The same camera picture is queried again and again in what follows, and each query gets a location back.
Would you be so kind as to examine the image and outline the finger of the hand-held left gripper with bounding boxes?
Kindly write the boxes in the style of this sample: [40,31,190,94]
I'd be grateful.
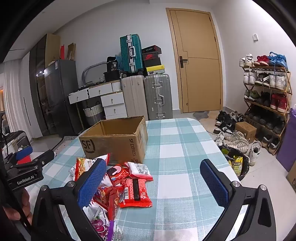
[14,146,33,163]
[14,149,55,172]

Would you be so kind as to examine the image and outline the white curtain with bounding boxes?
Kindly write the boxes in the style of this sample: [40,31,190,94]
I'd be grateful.
[2,52,43,139]

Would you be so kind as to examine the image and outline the grey curved frame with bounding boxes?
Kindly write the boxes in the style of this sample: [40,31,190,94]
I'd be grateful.
[82,61,108,84]

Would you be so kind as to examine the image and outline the dark grey fridge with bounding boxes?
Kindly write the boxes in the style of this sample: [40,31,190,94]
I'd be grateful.
[44,59,84,137]

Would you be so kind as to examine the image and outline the brown cardboard box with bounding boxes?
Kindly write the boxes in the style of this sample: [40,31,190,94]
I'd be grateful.
[79,116,148,164]

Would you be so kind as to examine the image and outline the woven basket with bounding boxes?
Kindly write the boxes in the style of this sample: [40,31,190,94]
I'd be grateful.
[83,104,104,126]

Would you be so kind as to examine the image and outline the striped floor mat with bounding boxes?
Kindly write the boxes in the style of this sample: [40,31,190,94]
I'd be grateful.
[55,135,80,151]

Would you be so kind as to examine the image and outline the white desk with drawers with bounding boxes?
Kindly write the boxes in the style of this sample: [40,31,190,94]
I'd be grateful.
[68,80,128,120]

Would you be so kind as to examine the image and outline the red yellow noodle packet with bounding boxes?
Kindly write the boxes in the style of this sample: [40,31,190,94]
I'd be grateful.
[74,154,110,182]

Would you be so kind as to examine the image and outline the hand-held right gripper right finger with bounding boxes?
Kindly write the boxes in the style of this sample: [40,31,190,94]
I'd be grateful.
[200,159,277,241]

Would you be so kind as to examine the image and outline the small cardboard box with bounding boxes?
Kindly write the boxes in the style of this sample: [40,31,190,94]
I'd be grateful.
[235,122,257,144]

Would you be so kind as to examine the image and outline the black trash bin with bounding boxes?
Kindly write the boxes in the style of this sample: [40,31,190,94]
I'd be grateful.
[218,146,250,181]

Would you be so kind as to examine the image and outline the black shoe box red logo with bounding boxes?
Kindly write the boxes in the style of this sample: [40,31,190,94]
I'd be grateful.
[142,54,162,67]

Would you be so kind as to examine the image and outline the brown cardboard sheets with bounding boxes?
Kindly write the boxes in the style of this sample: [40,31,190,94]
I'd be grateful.
[67,43,77,61]

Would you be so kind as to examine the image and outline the black printed box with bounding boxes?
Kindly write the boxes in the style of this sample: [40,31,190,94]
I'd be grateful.
[106,56,119,72]

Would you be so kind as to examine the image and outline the teal suitcase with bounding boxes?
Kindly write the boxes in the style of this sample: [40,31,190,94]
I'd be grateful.
[120,34,144,75]

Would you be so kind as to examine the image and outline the red cookie packet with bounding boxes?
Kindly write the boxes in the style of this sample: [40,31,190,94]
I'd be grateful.
[106,164,130,186]

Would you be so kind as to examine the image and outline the pile of sneakers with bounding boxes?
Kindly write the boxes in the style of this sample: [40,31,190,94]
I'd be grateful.
[213,110,263,166]

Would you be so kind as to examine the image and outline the tan wooden door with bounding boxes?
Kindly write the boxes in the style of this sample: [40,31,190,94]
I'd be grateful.
[166,8,223,114]

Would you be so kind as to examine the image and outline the person's left hand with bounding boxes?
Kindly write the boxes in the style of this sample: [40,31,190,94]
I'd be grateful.
[3,189,31,220]

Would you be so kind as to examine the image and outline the red cracker bag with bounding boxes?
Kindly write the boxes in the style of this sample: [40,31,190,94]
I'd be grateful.
[94,184,125,220]

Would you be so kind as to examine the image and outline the purple white snack packet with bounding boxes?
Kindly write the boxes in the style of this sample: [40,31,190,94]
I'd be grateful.
[83,205,123,241]

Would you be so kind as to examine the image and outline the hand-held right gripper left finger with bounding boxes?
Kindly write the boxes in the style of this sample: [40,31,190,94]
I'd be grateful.
[31,158,108,241]

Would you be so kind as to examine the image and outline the red packet with black stripe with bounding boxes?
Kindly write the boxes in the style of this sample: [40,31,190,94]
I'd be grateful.
[119,178,153,208]

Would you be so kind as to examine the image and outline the dark chair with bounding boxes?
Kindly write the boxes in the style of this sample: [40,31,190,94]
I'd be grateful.
[3,130,29,151]

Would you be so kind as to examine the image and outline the beige suitcase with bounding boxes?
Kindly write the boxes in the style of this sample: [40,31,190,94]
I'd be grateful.
[121,75,148,118]

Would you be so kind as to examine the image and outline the white red-edged packet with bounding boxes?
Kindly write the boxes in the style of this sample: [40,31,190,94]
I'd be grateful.
[125,161,153,181]

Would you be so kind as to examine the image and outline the dark wardrobe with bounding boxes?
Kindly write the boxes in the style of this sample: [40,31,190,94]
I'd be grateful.
[29,34,61,137]

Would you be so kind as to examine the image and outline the yellow black shoe box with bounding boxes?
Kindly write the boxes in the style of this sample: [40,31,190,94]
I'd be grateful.
[145,64,165,76]

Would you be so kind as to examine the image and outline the purple bag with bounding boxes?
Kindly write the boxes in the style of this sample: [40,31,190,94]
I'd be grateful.
[276,108,296,172]

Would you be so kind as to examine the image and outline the silver suitcase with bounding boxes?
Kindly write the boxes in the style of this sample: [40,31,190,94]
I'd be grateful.
[144,74,173,120]

